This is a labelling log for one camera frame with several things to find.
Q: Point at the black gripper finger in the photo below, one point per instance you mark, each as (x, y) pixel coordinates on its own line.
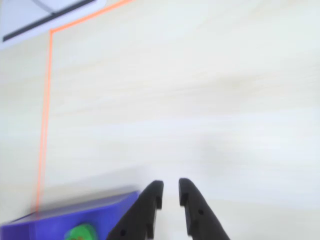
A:
(200, 220)
(140, 215)

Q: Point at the green rubber duck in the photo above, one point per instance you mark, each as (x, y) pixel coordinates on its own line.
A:
(81, 232)

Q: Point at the blue plastic box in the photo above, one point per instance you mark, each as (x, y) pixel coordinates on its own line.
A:
(50, 225)

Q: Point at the orange tape strip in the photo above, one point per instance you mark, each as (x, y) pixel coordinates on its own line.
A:
(87, 17)
(46, 112)

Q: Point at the white paper sheet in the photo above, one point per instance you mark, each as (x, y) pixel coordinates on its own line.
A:
(15, 15)

